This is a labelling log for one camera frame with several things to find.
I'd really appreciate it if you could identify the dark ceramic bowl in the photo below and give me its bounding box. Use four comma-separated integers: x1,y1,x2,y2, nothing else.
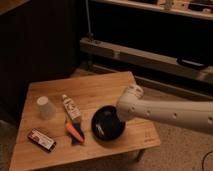
91,105,126,141

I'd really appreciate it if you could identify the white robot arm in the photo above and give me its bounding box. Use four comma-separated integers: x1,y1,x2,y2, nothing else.
116,84,213,135

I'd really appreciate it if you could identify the white tube with label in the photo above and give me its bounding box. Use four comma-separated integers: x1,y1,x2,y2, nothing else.
62,94,82,123

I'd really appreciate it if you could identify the metal vertical pole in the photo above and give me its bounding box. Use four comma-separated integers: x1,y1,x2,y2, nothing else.
85,0,93,41

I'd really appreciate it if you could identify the wooden low table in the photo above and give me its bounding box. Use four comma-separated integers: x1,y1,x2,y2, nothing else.
9,72,160,171

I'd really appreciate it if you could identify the long beige case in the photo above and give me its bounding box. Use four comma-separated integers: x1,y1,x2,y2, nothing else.
80,37,213,84

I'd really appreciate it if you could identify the red and black box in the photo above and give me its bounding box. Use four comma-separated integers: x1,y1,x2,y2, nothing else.
27,129,56,152

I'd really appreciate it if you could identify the wooden shelf with items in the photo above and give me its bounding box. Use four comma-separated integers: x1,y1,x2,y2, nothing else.
92,0,213,21

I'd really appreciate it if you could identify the black cable on floor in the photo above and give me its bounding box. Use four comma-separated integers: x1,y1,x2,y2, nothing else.
201,149,213,171

